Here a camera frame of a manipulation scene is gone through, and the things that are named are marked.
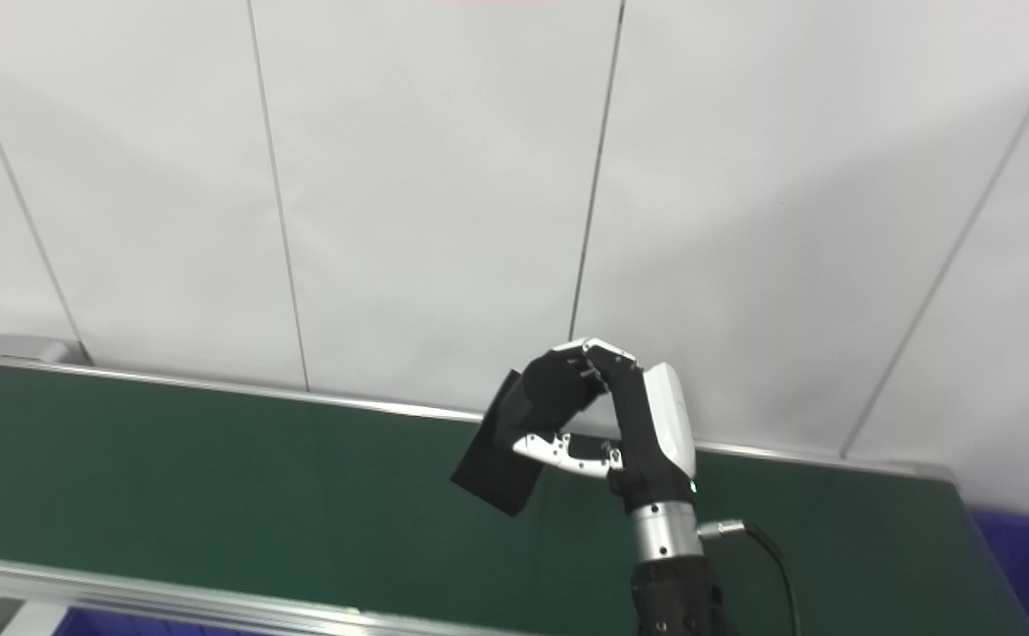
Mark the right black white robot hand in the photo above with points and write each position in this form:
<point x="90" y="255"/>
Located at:
<point x="655" y="442"/>

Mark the black cylinder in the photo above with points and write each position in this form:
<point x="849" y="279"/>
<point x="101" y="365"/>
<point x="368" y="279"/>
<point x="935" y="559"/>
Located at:
<point x="501" y="473"/>

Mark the green conveyor belt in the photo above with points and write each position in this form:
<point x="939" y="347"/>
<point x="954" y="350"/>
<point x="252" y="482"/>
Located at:
<point x="214" y="477"/>

